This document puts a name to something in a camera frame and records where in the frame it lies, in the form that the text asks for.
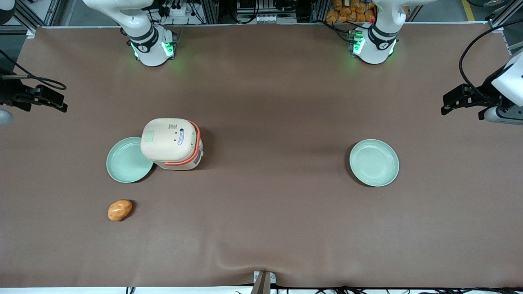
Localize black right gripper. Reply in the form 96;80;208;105
0;76;68;113

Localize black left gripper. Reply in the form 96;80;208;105
441;81;506;116

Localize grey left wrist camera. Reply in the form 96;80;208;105
478;105;523;125

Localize grey electronics box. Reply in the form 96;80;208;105
236;0;298;24

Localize cream and orange rice cooker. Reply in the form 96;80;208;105
141;118;203;171

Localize bag of orange bread rolls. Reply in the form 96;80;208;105
326;0;376;24

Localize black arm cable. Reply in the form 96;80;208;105
459;20;523;105
0;49;67;91

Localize brown table cover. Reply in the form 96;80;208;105
0;22;523;289

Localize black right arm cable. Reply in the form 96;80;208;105
0;49;67;91

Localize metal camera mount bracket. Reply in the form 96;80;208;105
253;271;277;294

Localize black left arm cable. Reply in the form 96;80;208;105
459;20;523;105

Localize white power strip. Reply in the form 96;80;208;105
163;3;193;18

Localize orange-brown bread roll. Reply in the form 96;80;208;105
107;199;133;222

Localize pale green plate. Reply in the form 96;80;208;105
106;137;154;183
349;139;400;187

